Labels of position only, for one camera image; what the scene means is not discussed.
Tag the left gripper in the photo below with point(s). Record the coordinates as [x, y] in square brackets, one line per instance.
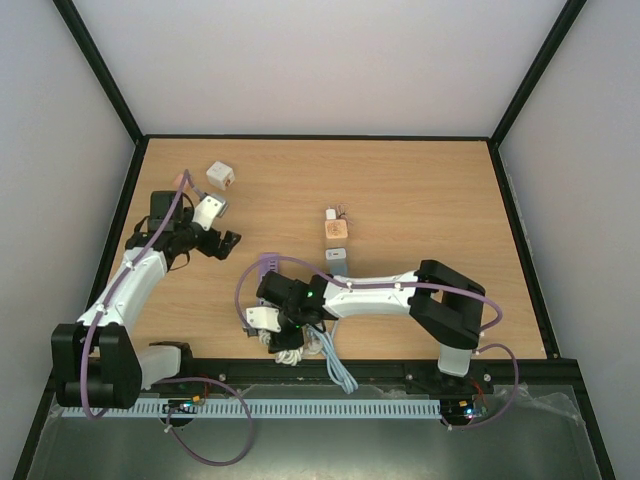
[210, 248]

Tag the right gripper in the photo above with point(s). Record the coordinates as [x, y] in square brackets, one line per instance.
[286, 340]

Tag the white tiger cube socket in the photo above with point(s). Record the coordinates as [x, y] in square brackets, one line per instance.
[220, 175]

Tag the blue-grey power strip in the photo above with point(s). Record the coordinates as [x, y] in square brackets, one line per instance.
[336, 260]

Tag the beige wooden-look adapter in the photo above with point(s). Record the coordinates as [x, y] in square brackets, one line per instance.
[336, 229]

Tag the purple power strip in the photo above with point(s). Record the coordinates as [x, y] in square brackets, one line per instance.
[267, 262]

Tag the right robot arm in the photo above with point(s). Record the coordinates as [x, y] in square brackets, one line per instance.
[446, 304]

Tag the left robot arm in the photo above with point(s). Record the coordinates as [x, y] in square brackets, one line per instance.
[95, 364]

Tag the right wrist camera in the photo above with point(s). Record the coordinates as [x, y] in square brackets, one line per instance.
[262, 318]

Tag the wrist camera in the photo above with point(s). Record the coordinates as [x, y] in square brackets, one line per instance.
[208, 209]
[262, 318]

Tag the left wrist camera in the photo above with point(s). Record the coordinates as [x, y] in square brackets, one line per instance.
[208, 209]

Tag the light blue cable duct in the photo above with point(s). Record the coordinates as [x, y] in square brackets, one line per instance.
[232, 408]

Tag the black frame rail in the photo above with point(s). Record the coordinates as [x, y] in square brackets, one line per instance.
[416, 376]

